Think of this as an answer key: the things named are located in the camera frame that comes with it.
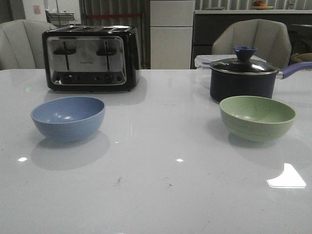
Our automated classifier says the blue bowl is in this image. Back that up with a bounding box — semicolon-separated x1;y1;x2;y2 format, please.
31;96;106;142

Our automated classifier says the green bowl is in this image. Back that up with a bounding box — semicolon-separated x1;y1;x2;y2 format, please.
219;96;296;142

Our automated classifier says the clear plastic food container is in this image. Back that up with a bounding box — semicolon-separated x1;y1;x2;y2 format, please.
194;54;266;70

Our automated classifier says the black and chrome toaster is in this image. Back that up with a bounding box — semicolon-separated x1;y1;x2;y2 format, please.
42;25;141;91

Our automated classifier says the white refrigerator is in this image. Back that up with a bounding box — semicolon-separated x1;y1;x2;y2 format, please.
150;0;195;70

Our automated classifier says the dark blue saucepan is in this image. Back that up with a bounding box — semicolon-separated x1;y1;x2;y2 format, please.
210;62;312;102

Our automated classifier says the glass pot lid blue knob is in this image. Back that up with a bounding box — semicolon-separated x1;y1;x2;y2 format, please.
210;46;278;75

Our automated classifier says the dark kitchen counter cabinet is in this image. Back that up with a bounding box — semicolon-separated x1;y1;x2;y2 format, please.
190;9;312;69

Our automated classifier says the red barrier bar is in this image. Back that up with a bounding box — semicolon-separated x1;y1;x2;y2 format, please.
86;13;142;19

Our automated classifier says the metal cart in background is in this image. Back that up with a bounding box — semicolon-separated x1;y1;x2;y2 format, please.
44;0;75;27

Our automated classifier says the beige armchair on right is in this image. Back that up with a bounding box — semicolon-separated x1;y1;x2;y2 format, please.
212;19;292;68

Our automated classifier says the beige armchair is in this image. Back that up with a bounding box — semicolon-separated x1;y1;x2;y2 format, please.
212;19;292;68
0;19;56;70

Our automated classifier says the fruit plate on counter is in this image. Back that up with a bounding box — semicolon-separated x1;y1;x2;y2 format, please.
252;0;274;10

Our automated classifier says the beige armchair on left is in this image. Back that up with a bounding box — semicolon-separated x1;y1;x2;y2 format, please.
0;19;56;70

